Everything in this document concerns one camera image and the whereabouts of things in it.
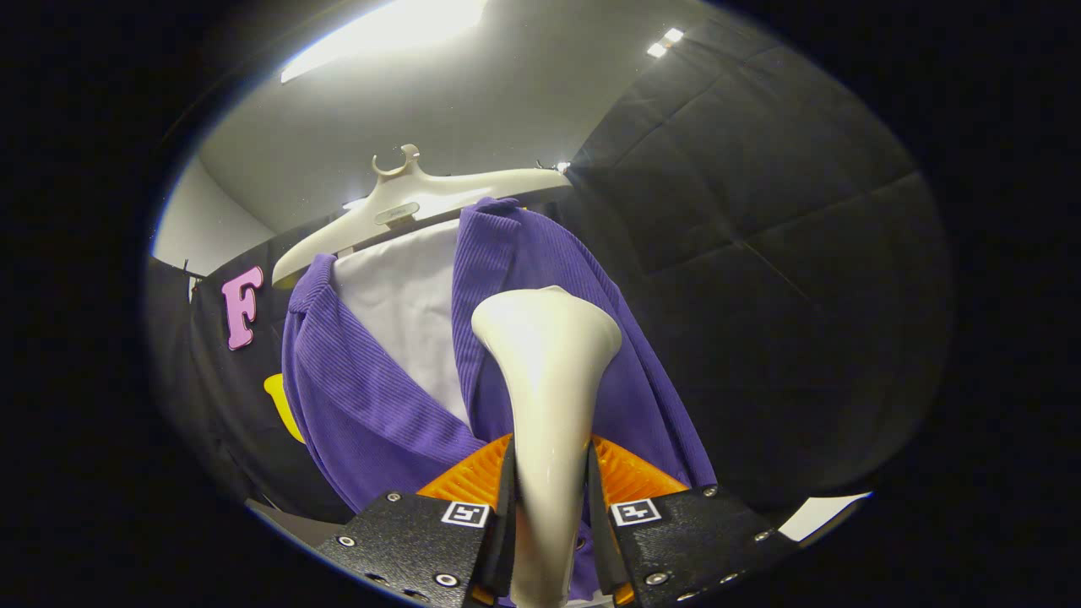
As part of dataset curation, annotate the white padded ironing form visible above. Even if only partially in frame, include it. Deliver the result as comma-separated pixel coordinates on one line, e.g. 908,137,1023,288
332,220,472,427

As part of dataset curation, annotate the white paper sheet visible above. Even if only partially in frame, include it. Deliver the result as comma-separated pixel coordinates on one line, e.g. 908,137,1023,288
777,492,872,543

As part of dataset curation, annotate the black quilted curtain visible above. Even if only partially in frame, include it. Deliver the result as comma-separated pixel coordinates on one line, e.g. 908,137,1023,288
144,258,204,440
540,17,955,516

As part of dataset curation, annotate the grey cabinet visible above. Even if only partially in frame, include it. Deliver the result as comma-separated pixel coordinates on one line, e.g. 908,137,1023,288
245,498,347,550

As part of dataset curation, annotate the white plastic hanger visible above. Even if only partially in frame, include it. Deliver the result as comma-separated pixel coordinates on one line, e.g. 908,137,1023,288
271,144,573,288

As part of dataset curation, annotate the white garment steamer head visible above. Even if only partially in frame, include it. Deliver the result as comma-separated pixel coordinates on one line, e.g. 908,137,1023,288
470,286,623,608

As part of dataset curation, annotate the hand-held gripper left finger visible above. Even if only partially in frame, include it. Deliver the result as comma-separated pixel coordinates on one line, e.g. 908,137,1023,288
314,433,518,608

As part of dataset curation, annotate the long ceiling light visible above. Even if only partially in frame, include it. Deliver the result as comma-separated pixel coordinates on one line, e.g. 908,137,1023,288
281,0,489,84

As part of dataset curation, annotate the black backdrop cloth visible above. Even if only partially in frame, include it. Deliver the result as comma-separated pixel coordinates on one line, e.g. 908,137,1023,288
187,215,356,524

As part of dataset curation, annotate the purple corduroy jacket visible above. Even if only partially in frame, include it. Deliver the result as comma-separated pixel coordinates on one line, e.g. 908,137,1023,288
281,197,719,602

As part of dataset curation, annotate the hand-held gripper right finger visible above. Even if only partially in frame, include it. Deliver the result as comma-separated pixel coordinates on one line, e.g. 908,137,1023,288
584,433,799,608

